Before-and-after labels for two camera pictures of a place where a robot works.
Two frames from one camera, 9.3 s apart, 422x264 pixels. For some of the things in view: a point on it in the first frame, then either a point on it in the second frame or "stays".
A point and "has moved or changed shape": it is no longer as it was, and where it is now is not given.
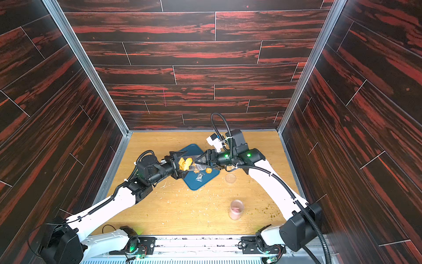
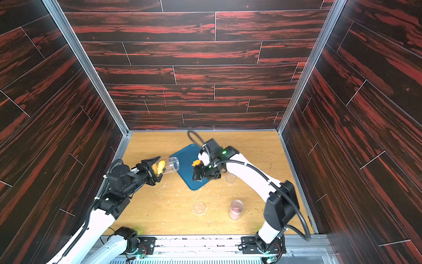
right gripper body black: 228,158 to 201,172
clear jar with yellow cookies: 198,163 has moved or changed shape
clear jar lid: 230,178 stays
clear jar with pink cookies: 236,209 stays
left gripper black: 176,174 to 151,176
